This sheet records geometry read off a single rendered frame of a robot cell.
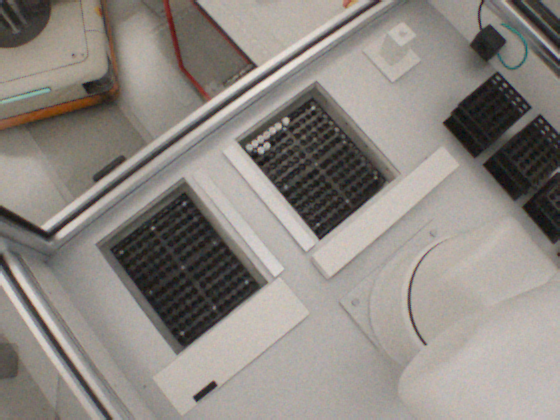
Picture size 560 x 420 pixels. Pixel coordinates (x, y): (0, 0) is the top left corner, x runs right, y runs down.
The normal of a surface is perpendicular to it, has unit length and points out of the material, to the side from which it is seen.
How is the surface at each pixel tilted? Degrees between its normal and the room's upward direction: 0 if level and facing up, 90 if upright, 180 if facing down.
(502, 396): 10
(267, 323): 0
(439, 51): 0
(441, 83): 0
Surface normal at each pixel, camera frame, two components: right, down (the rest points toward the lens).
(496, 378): -0.10, -0.15
